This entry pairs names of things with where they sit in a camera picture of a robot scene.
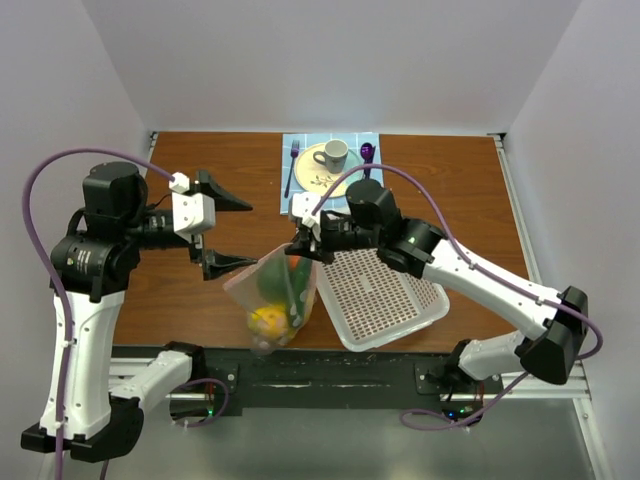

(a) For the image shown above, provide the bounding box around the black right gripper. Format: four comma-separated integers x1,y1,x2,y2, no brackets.
285,213,381,266

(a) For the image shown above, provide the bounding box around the clear zip top bag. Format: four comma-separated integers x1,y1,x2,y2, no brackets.
223,245,317,354

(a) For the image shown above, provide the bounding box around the white perforated plastic basket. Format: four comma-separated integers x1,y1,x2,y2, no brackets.
317,249,450,352

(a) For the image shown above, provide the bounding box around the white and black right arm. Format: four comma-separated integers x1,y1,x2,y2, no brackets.
286,179,588,393

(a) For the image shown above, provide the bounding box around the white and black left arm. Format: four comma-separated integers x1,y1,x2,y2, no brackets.
21,162,251,463

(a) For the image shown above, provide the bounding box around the yellow felt fake food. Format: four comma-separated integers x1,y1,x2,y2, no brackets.
247,305,291,341

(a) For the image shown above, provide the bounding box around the dark green felt cucumber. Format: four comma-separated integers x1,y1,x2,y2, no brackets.
288,257,313,327

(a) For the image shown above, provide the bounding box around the cream and teal plate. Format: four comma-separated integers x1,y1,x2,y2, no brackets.
294,142,362,195

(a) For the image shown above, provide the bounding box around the grey ceramic mug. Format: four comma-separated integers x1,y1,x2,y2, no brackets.
313,139,349,174

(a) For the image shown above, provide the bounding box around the purple plastic knife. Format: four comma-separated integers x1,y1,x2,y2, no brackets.
363,161,373,179

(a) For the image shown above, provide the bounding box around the purple plastic fork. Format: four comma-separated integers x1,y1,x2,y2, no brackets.
284,140,300,199

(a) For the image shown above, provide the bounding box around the purple plastic spoon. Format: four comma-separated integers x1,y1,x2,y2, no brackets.
360,142,376,163

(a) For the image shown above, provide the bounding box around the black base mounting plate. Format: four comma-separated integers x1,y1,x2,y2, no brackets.
188,348,502,415

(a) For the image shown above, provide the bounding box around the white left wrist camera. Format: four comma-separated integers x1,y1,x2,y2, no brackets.
169,172,216,239

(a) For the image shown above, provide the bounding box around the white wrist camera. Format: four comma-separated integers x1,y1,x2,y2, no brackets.
288,192,321,239
169,172,216,239

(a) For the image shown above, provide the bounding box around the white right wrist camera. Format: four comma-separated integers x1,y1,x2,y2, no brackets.
288,192,321,239

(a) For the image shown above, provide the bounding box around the aluminium frame rail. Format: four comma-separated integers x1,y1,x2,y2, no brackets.
108,357,591,399

